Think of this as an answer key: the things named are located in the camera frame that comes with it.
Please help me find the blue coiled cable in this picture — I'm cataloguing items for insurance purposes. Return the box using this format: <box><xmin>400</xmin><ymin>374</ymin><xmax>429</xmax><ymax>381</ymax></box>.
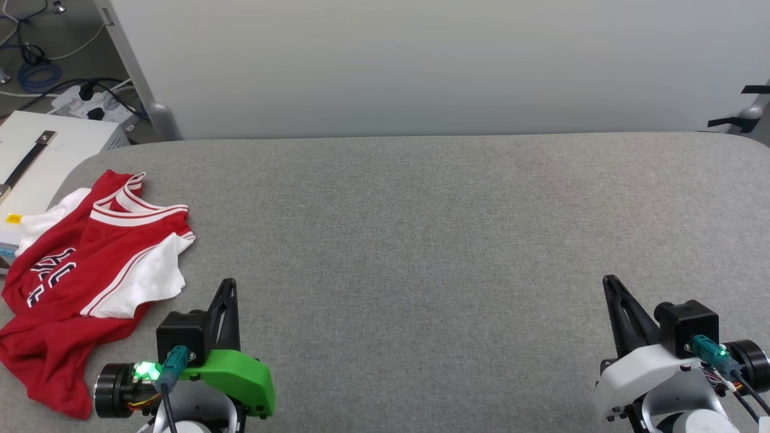
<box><xmin>16</xmin><ymin>60</ymin><xmax>63</xmax><ymax>93</ymax></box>

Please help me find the red and white basketball jersey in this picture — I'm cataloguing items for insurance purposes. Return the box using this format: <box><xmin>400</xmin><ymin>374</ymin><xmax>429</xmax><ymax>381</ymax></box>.
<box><xmin>0</xmin><ymin>170</ymin><xmax>197</xmax><ymax>420</ymax></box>

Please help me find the black strap handle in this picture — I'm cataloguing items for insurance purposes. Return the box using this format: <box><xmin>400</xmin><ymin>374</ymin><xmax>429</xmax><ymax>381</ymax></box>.
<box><xmin>0</xmin><ymin>131</ymin><xmax>58</xmax><ymax>203</ymax></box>

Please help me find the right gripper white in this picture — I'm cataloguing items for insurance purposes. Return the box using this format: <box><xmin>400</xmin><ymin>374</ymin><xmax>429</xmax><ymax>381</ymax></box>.
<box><xmin>593</xmin><ymin>275</ymin><xmax>732</xmax><ymax>422</ymax></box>

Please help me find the left teal plug camera cable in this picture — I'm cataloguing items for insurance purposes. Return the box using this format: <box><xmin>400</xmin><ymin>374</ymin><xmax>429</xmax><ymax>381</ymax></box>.
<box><xmin>156</xmin><ymin>345</ymin><xmax>194</xmax><ymax>433</ymax></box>

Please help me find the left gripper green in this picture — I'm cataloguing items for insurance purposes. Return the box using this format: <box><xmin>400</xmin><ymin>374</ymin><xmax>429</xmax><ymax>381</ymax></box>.
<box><xmin>179</xmin><ymin>278</ymin><xmax>277</xmax><ymax>418</ymax></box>

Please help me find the right teal plug camera cable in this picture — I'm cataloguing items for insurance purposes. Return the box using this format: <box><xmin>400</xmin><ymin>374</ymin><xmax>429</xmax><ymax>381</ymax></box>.
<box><xmin>689</xmin><ymin>335</ymin><xmax>770</xmax><ymax>422</ymax></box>

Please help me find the white power strip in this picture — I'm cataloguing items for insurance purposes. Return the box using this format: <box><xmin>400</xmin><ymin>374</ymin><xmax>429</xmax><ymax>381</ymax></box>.
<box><xmin>51</xmin><ymin>83</ymin><xmax>141</xmax><ymax>131</ymax></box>

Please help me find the white partition panel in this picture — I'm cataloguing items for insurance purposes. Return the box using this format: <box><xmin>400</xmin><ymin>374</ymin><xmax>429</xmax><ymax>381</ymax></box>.
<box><xmin>96</xmin><ymin>0</ymin><xmax>770</xmax><ymax>141</ymax></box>

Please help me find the black looped floor cable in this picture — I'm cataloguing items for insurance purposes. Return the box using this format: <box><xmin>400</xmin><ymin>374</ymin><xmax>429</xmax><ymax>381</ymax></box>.
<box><xmin>20</xmin><ymin>43</ymin><xmax>49</xmax><ymax>66</ymax></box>

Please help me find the teal plug camera cable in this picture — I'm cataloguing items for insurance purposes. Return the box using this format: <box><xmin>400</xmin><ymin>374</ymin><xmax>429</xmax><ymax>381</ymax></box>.
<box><xmin>156</xmin><ymin>345</ymin><xmax>194</xmax><ymax>433</ymax></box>
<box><xmin>689</xmin><ymin>335</ymin><xmax>770</xmax><ymax>422</ymax></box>

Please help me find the grey rounded partition foot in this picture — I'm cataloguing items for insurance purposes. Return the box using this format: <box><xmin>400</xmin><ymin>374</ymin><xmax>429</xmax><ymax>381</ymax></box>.
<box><xmin>147</xmin><ymin>102</ymin><xmax>183</xmax><ymax>143</ymax></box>
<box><xmin>738</xmin><ymin>95</ymin><xmax>770</xmax><ymax>134</ymax></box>

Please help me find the white metal equipment box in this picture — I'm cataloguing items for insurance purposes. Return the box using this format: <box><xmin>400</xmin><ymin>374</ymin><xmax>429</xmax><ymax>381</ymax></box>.
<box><xmin>0</xmin><ymin>111</ymin><xmax>131</xmax><ymax>275</ymax></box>

